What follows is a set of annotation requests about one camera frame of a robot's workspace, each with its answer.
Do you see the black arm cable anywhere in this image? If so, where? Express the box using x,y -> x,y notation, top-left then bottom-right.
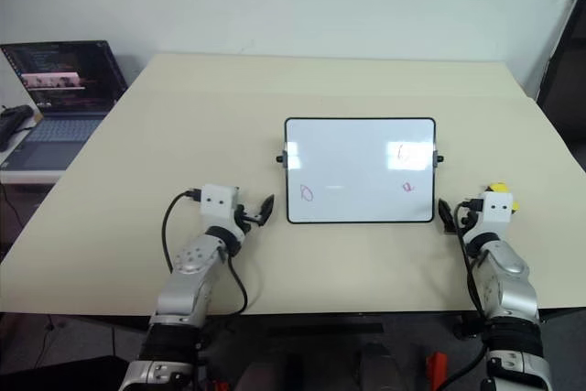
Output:
161,188 -> 249,315
452,198 -> 487,383

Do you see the red block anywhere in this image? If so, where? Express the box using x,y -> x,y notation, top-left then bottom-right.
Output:
425,351 -> 448,384

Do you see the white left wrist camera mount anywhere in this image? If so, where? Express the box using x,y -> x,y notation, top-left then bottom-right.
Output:
200,183 -> 242,230

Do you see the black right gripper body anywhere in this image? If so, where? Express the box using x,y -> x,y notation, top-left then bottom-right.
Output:
457,205 -> 483,233

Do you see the yellow object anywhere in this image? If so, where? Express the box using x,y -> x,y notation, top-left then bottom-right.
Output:
485,181 -> 521,214

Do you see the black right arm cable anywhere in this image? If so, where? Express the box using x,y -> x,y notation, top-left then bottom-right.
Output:
452,198 -> 487,383

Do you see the black framed small whiteboard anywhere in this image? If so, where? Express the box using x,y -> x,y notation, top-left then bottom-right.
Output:
276,116 -> 446,226

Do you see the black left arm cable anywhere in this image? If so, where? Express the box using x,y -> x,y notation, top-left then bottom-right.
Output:
161,188 -> 249,315

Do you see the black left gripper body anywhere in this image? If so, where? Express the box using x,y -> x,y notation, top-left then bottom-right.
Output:
234,202 -> 258,234

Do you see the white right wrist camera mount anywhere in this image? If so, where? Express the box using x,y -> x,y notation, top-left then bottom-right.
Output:
480,190 -> 515,237

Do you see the open grey laptop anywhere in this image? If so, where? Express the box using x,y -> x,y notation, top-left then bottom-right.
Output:
0,39 -> 130,173

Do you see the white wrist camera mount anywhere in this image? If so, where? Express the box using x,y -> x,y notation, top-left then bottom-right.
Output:
480,190 -> 515,237
200,183 -> 242,230

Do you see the dark leaning panel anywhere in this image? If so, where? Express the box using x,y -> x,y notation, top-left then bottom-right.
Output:
534,0 -> 586,155

